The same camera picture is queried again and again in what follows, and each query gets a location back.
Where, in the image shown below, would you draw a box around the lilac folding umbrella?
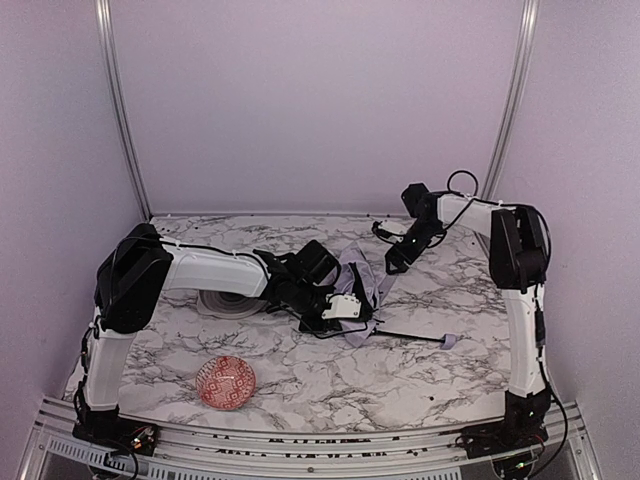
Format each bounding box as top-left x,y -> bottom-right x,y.
334,242 -> 459,350

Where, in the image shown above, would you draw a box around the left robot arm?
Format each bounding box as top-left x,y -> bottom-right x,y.
73,223 -> 360,429

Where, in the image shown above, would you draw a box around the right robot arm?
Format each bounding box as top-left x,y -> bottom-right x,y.
385,183 -> 551,436

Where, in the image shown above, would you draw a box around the patterned plate under bowl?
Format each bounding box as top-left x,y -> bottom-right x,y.
196,290 -> 267,320

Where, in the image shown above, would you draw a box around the red patterned bowl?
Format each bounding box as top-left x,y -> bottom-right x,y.
195,356 -> 257,411

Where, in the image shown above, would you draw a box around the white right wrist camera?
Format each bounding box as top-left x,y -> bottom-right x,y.
371,219 -> 406,245

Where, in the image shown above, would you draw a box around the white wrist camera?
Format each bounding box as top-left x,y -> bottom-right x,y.
371,219 -> 406,245
321,294 -> 362,320

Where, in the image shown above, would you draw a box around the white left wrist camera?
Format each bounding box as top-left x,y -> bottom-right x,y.
321,294 -> 362,320

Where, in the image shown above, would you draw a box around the right aluminium frame post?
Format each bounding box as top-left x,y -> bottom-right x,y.
480,0 -> 540,199

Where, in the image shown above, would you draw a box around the aluminium frame post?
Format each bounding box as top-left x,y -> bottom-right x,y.
480,0 -> 540,199
94,0 -> 152,221

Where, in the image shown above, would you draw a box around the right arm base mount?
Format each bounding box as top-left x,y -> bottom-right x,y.
455,421 -> 549,459

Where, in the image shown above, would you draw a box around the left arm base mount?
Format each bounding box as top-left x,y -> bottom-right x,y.
72,418 -> 159,456

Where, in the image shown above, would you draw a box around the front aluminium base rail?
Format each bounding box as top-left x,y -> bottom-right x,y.
17,398 -> 602,479

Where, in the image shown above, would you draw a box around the left aluminium frame post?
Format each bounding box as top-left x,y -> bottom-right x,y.
94,0 -> 152,221

